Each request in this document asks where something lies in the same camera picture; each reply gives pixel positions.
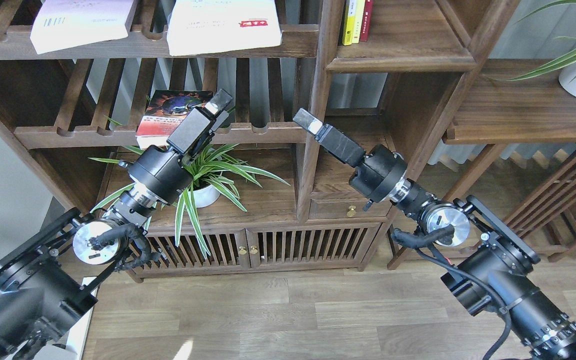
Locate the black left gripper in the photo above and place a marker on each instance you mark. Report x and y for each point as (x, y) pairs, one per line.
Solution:
(195, 132)

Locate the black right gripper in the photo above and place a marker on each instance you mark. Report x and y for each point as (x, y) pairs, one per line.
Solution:
(335, 142)

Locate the red earth cover book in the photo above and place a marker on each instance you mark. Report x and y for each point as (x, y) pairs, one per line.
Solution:
(165, 111)

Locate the white book red stamp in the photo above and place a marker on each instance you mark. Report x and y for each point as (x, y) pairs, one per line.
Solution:
(198, 27)

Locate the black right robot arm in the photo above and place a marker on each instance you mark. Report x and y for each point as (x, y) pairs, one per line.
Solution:
(487, 264)

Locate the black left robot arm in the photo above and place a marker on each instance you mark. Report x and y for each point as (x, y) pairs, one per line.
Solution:
(40, 302)

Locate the wooden side shelf unit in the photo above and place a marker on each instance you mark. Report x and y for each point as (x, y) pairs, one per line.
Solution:
(478, 107)

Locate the spider plant in white pot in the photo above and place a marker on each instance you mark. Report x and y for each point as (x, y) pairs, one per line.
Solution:
(213, 175)

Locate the small wooden drawer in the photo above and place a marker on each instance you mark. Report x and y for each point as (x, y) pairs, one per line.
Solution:
(346, 208)

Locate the dark wooden bookshelf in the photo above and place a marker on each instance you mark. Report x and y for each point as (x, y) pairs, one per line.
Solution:
(60, 110)

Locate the yellow upright book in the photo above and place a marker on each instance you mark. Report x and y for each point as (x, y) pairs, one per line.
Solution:
(348, 26)
(358, 21)

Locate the dark red upright book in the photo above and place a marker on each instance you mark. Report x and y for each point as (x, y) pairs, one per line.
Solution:
(366, 20)

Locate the right slatted cabinet door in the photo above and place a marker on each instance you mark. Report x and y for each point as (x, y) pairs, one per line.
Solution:
(308, 247)

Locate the pale pink white book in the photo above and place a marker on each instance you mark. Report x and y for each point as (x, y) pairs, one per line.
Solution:
(64, 24)

